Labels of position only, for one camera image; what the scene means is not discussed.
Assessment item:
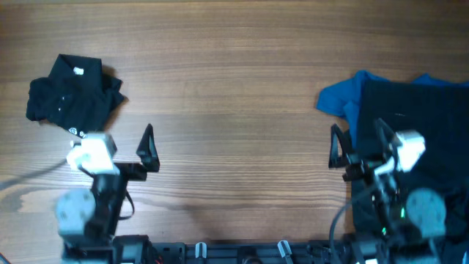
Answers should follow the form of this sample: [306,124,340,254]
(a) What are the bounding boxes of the black shorts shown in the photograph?
[330,79,468,263]

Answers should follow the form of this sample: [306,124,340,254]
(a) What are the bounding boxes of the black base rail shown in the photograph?
[148,240,355,264]

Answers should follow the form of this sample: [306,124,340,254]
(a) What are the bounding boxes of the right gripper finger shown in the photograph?
[328,124,354,169]
[374,118,397,161]

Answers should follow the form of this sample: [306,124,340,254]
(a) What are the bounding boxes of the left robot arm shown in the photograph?
[55,125,160,263]

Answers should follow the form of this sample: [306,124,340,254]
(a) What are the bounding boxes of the blue shirt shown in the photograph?
[317,70,468,149]

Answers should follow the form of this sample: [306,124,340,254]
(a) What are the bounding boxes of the left black cable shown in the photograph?
[0,158,70,264]

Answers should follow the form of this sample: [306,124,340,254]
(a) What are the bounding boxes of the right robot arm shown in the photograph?
[328,119,447,263]

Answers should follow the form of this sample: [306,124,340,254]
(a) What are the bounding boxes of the folded black polo shirt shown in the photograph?
[26,54,125,137]

